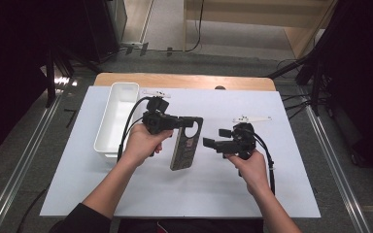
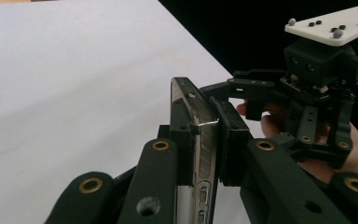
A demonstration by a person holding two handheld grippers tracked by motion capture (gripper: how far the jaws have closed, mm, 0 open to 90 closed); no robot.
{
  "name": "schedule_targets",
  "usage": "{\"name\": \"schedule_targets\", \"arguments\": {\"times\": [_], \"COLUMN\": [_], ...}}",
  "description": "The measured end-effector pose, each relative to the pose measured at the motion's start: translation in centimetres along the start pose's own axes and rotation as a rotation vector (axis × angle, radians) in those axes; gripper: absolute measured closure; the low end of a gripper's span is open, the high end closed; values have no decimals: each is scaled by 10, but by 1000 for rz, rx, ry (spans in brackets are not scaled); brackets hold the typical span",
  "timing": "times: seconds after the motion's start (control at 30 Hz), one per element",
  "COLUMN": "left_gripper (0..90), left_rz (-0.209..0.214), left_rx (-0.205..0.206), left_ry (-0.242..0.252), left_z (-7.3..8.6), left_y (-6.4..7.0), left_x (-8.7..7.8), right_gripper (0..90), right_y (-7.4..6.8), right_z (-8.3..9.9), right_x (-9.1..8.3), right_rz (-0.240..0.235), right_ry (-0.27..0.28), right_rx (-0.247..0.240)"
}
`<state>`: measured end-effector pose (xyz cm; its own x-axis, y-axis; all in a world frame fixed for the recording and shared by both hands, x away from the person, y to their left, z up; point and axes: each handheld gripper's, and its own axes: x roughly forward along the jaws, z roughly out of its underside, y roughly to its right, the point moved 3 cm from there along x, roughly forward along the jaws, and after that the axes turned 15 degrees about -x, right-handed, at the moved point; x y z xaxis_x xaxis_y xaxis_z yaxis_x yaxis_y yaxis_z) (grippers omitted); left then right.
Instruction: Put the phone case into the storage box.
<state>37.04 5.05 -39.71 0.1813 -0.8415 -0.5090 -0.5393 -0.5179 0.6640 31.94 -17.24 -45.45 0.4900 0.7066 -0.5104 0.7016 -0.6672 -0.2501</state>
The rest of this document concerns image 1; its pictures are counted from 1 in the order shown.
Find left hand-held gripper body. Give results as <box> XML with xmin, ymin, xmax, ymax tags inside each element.
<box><xmin>139</xmin><ymin>89</ymin><xmax>184</xmax><ymax>135</ymax></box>

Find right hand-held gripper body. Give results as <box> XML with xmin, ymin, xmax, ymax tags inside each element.
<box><xmin>218</xmin><ymin>115</ymin><xmax>272</xmax><ymax>160</ymax></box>

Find patterned phone case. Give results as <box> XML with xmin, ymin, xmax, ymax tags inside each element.
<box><xmin>169</xmin><ymin>116</ymin><xmax>205</xmax><ymax>172</ymax></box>

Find white plastic bin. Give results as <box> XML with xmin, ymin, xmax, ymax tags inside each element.
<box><xmin>93</xmin><ymin>82</ymin><xmax>143</xmax><ymax>163</ymax></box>

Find person's left hand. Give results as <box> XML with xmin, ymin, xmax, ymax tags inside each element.
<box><xmin>120</xmin><ymin>122</ymin><xmax>174</xmax><ymax>169</ymax></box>

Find person's right hand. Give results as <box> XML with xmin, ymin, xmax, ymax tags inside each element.
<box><xmin>224</xmin><ymin>149</ymin><xmax>271</xmax><ymax>197</ymax></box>

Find white table board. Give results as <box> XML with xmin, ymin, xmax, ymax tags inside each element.
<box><xmin>39</xmin><ymin>85</ymin><xmax>322</xmax><ymax>218</ymax></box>

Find black metal stand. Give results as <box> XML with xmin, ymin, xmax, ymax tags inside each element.
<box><xmin>265</xmin><ymin>54</ymin><xmax>328</xmax><ymax>117</ymax></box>
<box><xmin>43</xmin><ymin>45</ymin><xmax>105</xmax><ymax>110</ymax></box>

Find black cabinet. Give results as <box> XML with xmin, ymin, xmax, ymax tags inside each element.
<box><xmin>84</xmin><ymin>0</ymin><xmax>128</xmax><ymax>64</ymax></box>

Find light wooden shelf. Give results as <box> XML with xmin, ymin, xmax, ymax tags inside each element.
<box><xmin>183</xmin><ymin>0</ymin><xmax>339</xmax><ymax>59</ymax></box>

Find person's dark clothing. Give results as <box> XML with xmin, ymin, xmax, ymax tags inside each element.
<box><xmin>49</xmin><ymin>203</ymin><xmax>265</xmax><ymax>233</ymax></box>

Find black curtain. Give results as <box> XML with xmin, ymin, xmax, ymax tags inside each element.
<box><xmin>317</xmin><ymin>0</ymin><xmax>373</xmax><ymax>179</ymax></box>
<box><xmin>0</xmin><ymin>0</ymin><xmax>88</xmax><ymax>161</ymax></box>

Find right hand-held gripper cable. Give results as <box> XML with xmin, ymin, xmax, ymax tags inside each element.
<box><xmin>244</xmin><ymin>127</ymin><xmax>277</xmax><ymax>196</ymax></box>

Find hand-held gripper cable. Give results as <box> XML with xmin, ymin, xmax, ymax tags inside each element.
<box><xmin>244</xmin><ymin>127</ymin><xmax>277</xmax><ymax>196</ymax></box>
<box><xmin>116</xmin><ymin>95</ymin><xmax>153</xmax><ymax>163</ymax></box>

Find left hand-held gripper cable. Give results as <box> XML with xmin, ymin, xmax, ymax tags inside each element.
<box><xmin>116</xmin><ymin>95</ymin><xmax>153</xmax><ymax>163</ymax></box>

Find black floor cables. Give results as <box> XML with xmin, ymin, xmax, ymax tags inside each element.
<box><xmin>280</xmin><ymin>91</ymin><xmax>315</xmax><ymax>120</ymax></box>

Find hanging black cable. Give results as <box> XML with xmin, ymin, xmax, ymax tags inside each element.
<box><xmin>185</xmin><ymin>0</ymin><xmax>206</xmax><ymax>52</ymax></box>

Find metal floor rail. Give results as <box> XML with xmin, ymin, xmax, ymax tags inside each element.
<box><xmin>0</xmin><ymin>93</ymin><xmax>62</xmax><ymax>233</ymax></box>
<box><xmin>304</xmin><ymin>105</ymin><xmax>373</xmax><ymax>233</ymax></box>

